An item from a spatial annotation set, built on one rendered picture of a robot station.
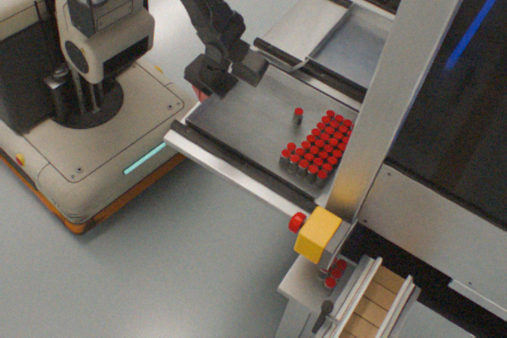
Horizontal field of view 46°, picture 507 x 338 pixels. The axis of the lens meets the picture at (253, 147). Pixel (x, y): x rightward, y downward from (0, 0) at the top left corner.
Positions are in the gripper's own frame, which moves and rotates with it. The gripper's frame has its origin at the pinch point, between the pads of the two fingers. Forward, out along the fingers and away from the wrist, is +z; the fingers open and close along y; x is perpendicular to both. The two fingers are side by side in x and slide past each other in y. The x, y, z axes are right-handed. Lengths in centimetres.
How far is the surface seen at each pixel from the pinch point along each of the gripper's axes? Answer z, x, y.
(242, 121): 3.4, 4.1, 9.6
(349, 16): 1, 52, 13
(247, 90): 4.0, 12.7, 5.3
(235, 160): 0.9, -7.3, 14.5
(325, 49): 1.5, 37.0, 13.6
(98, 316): 96, -28, 3
